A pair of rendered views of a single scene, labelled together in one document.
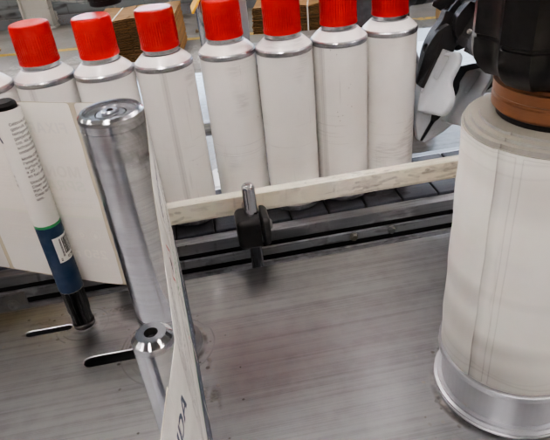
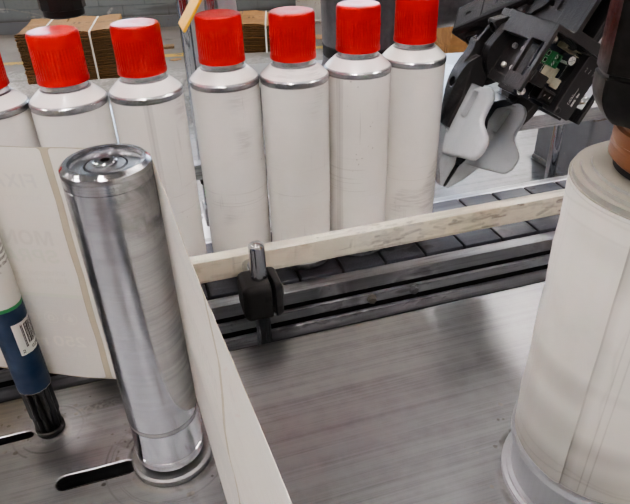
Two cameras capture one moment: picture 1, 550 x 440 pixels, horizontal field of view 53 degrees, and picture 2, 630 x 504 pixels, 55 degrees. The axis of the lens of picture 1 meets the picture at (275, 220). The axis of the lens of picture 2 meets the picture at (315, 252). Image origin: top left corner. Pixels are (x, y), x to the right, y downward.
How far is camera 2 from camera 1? 7 cm
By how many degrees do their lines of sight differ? 8
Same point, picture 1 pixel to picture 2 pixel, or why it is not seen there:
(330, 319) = (367, 409)
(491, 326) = (598, 430)
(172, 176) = not seen: hidden behind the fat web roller
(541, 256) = not seen: outside the picture
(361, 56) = (385, 89)
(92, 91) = (55, 126)
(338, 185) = (355, 240)
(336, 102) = (355, 143)
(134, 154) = (140, 219)
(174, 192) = not seen: hidden behind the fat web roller
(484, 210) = (608, 294)
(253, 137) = (255, 183)
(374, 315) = (418, 401)
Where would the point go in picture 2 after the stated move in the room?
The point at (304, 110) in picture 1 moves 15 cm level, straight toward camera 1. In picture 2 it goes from (318, 152) to (349, 257)
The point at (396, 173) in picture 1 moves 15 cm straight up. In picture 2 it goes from (421, 225) to (435, 42)
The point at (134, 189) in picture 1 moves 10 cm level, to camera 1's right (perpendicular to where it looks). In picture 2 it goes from (139, 265) to (361, 237)
